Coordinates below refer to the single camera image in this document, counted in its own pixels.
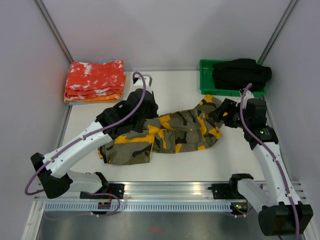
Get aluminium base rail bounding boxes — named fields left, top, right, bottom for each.
left=33, top=181, right=307, bottom=202

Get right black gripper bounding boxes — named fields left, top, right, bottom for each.
left=208, top=98, right=251, bottom=130

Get left corner aluminium post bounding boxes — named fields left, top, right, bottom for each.
left=33, top=0, right=74, bottom=63

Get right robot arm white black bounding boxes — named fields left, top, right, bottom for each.
left=209, top=98, right=314, bottom=239

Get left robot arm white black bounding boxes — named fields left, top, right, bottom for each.
left=30, top=88, right=158, bottom=199

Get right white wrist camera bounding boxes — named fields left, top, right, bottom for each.
left=239, top=88, right=255, bottom=99

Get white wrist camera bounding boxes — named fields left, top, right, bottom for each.
left=239, top=88, right=255, bottom=99
left=133, top=74, right=153, bottom=93

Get orange folded trousers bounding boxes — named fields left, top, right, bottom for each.
left=64, top=74, right=127, bottom=104

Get green plastic tray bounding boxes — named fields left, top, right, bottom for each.
left=199, top=59, right=266, bottom=98

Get corner aluminium post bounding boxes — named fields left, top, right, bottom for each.
left=258, top=0, right=300, bottom=65
left=33, top=0, right=74, bottom=63

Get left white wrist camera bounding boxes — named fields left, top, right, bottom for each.
left=133, top=74, right=153, bottom=93

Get black trousers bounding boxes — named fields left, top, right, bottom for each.
left=212, top=58, right=272, bottom=92

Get white slotted cable duct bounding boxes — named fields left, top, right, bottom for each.
left=44, top=201, right=232, bottom=213

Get right corner aluminium post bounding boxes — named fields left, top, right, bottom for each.
left=258, top=0, right=300, bottom=65

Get red white folded trousers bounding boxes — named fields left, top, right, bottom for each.
left=64, top=59, right=126, bottom=100

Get camouflage yellow green trousers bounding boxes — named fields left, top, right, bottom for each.
left=97, top=94, right=222, bottom=166

